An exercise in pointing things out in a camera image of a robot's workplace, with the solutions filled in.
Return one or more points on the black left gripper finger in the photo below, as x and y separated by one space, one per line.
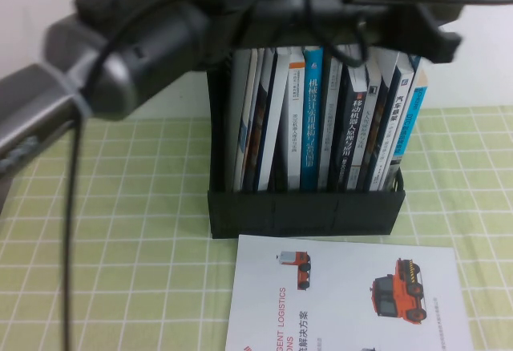
441 46

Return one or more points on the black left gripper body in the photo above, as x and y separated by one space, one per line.
300 22

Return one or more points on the cyan and grey cover book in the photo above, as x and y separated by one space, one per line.
410 126

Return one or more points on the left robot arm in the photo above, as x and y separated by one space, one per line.
140 58

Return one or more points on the white spine navy cover book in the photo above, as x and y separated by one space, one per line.
397 118

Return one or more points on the dark thin book orange mark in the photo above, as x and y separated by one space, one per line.
380 126

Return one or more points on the white spine orange band book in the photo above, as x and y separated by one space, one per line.
294 126

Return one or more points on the blue spine book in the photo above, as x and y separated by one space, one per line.
310 126

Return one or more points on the black spine book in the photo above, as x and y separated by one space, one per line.
352 134

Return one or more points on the black plastic book holder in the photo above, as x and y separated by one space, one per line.
304 215

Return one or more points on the large dark blue magazine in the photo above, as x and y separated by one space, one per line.
414 64

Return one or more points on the grey cover magazine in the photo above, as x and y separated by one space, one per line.
239 94

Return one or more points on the thin brochure with orange photo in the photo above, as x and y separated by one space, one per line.
252 138

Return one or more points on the green checked tablecloth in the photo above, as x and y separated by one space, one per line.
120 247

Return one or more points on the white brochure with orange trucks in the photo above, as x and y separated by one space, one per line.
344 327

